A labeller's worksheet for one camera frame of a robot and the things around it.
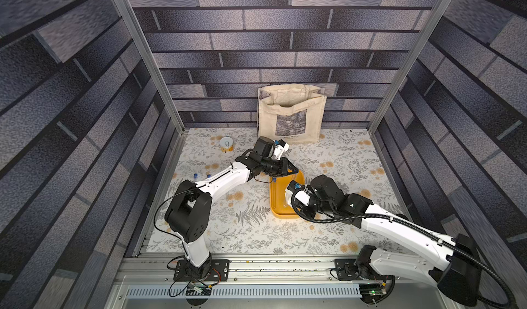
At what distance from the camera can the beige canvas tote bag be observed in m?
0.96

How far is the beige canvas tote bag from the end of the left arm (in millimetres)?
283

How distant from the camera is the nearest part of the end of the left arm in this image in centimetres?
74
